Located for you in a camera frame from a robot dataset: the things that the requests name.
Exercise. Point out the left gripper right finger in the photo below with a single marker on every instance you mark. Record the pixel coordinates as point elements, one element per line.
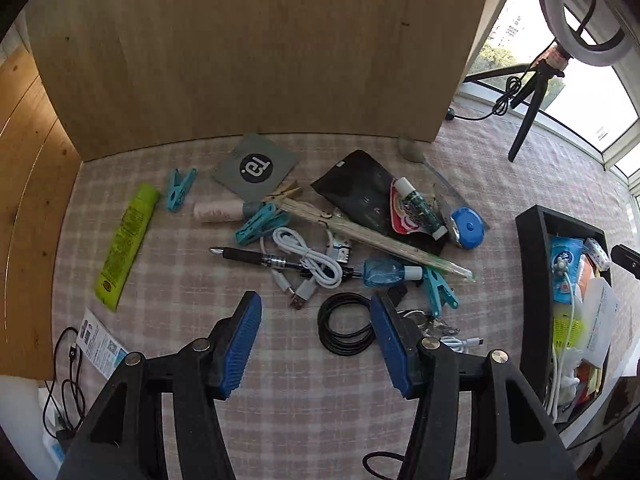
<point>511,435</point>

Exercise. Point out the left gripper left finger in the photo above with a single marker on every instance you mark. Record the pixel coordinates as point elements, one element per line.
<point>122,436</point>

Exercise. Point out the green white glue stick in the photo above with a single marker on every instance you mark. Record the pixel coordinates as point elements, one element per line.
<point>418,210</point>

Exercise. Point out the yellow plastic shuttlecock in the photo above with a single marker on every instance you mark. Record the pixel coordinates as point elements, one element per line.
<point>567,334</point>

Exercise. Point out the blue wet wipes packet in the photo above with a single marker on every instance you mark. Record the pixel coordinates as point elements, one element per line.
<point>565,253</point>

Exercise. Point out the white paper receipt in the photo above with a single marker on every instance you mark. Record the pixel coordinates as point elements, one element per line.
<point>599,310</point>

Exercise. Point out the white leaflet card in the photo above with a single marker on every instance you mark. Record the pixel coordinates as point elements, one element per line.
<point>99,346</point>

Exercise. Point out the black storage tray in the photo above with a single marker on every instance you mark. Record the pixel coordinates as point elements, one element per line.
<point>535,227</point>

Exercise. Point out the blue tape measure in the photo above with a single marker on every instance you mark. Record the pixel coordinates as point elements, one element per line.
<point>469,228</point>

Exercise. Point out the teal clothespin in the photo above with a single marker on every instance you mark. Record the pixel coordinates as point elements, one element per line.
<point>438,292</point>
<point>178,188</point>
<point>264,222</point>

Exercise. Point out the pink checked tablecloth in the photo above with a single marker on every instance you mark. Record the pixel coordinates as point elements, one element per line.
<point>300,411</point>

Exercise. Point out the yellow-green tube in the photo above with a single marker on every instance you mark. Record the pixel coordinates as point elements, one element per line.
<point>125,245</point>

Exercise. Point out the blue small spray bottle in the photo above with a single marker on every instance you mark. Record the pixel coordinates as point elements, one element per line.
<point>388,272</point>

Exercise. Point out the red white coffee sachet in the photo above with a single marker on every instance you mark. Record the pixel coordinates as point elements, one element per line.
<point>401,221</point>

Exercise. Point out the black gel pen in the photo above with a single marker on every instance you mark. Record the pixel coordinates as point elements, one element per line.
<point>277,263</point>

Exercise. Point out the metal spoon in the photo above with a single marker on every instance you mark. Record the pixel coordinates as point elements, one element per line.
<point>446,198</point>

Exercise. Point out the pink small bottle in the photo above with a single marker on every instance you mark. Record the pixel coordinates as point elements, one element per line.
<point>225,211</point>

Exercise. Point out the chopsticks in paper sleeve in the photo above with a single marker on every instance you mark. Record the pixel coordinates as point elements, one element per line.
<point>371,238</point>

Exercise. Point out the black foil pouch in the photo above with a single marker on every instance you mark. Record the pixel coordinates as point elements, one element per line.
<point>359,186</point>

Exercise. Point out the wooden clothespin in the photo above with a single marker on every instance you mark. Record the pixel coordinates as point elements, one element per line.
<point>290,190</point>

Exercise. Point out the grey round-logo sachet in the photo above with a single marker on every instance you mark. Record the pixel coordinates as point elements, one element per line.
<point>255,167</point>

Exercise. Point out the white ring light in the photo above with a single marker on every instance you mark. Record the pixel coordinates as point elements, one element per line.
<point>595,32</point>

